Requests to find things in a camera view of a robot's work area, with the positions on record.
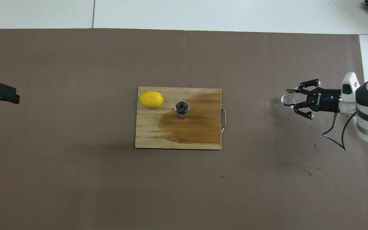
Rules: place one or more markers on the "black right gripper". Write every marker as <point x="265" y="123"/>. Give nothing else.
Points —
<point x="326" y="100"/>

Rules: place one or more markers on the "brown paper table mat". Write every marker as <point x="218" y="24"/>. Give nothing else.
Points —
<point x="184" y="191"/>

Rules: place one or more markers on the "small clear glass cup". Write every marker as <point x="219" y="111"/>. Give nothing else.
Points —
<point x="289" y="97"/>

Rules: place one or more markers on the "yellow lemon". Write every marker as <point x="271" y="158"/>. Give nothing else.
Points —
<point x="151" y="99"/>

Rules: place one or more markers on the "wooden cutting board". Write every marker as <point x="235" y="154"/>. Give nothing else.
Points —
<point x="196" y="134"/>

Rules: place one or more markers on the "steel double jigger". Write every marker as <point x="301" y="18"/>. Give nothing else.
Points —
<point x="182" y="108"/>

